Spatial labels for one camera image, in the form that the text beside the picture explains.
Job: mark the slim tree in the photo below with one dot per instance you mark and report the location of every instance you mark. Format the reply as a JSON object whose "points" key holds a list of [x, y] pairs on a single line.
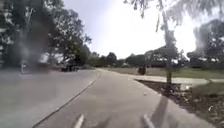
{"points": [[168, 50]]}

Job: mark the brown mulch ground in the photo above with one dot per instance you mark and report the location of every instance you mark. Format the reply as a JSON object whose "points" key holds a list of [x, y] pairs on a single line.
{"points": [[196, 100]]}

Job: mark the concrete side path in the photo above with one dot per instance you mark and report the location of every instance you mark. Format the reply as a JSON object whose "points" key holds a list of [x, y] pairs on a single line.
{"points": [[173, 80]]}

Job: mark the group of trees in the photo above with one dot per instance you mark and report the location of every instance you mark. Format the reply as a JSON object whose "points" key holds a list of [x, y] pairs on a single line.
{"points": [[33, 33]]}

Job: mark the dark vehicle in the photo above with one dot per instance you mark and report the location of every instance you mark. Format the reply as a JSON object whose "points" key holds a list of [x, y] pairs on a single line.
{"points": [[70, 67]]}

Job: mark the grey concrete path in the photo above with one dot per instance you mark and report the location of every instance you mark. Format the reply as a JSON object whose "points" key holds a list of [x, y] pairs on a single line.
{"points": [[113, 96]]}

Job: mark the grey asphalt road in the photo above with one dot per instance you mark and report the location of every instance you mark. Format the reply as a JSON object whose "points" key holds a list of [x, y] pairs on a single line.
{"points": [[30, 93]]}

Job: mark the row of distant trees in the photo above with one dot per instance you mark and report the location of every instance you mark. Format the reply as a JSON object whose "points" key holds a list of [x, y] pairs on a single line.
{"points": [[146, 60]]}

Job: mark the grass field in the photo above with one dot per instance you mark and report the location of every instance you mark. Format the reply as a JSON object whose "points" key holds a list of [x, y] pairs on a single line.
{"points": [[186, 72]]}

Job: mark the dark bin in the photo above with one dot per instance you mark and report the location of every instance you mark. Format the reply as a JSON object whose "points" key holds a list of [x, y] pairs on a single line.
{"points": [[142, 70]]}

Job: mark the robot's own part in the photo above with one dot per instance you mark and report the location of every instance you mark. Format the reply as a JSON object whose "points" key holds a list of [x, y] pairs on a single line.
{"points": [[148, 121], [79, 121]]}

